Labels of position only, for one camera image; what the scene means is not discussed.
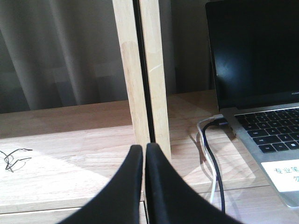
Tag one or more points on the grey curtain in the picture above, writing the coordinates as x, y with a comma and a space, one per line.
56, 53

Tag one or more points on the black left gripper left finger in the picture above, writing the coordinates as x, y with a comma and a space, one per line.
118, 202

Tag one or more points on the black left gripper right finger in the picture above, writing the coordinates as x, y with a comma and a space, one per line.
170, 200

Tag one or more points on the wooden shelf desk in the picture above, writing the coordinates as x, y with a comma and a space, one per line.
77, 148

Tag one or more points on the grey open laptop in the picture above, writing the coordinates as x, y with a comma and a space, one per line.
254, 47

